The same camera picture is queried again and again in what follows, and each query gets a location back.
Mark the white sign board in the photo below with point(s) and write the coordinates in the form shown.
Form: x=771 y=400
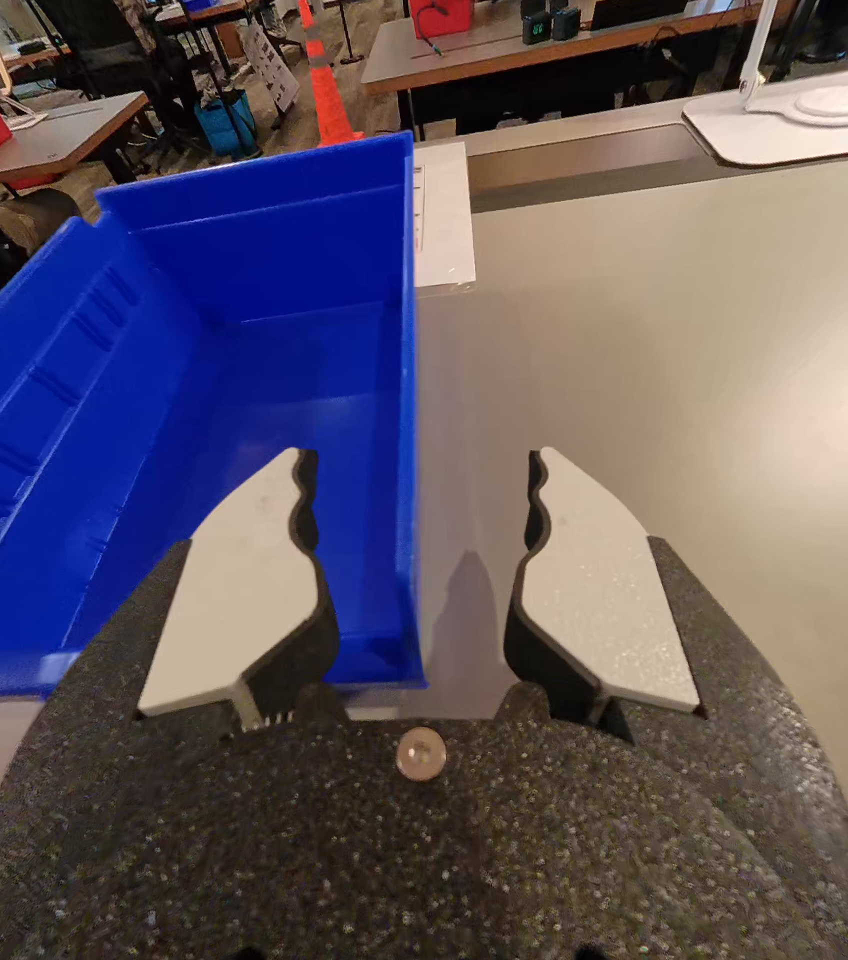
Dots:
x=274 y=68

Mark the printed paper sheet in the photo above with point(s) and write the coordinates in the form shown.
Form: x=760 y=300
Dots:
x=442 y=218

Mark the instruction sheet on stand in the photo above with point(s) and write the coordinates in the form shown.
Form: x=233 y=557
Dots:
x=814 y=105

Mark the wooden work table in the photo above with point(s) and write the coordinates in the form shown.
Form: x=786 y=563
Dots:
x=544 y=53

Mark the blue plastic bin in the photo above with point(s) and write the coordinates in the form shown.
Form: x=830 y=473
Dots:
x=274 y=360

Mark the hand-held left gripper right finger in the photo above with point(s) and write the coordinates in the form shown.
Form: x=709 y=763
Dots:
x=604 y=600

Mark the black box with green display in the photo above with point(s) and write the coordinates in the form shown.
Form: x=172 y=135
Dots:
x=552 y=23

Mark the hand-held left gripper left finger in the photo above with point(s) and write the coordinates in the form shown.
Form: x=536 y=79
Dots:
x=237 y=600

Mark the orange traffic cone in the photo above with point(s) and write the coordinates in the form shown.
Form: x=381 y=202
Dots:
x=330 y=90

